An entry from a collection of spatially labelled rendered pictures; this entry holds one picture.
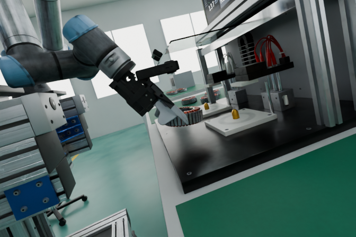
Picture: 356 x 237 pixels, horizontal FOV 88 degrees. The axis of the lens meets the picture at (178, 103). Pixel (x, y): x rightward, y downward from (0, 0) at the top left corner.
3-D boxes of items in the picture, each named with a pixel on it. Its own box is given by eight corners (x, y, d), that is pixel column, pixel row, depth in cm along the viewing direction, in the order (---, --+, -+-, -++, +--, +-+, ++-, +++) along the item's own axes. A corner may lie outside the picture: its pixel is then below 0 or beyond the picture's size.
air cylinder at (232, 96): (237, 104, 76) (234, 91, 75) (229, 102, 83) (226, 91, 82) (248, 100, 77) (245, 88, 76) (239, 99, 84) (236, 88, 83)
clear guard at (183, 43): (159, 62, 61) (153, 44, 60) (154, 70, 84) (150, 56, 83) (246, 39, 66) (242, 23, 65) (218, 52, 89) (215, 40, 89)
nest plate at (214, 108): (196, 120, 69) (195, 117, 69) (186, 114, 84) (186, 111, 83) (232, 108, 71) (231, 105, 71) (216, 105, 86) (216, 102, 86)
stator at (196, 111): (165, 130, 44) (163, 115, 44) (161, 121, 55) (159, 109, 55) (209, 122, 46) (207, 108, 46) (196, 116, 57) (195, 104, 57)
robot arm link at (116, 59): (121, 50, 50) (117, 43, 42) (134, 62, 51) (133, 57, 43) (101, 70, 49) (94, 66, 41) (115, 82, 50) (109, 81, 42)
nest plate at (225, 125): (225, 136, 45) (224, 131, 45) (205, 125, 60) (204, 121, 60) (277, 118, 48) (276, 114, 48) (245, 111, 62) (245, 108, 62)
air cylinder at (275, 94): (281, 111, 52) (277, 92, 51) (264, 108, 59) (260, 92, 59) (296, 106, 53) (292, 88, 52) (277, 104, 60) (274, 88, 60)
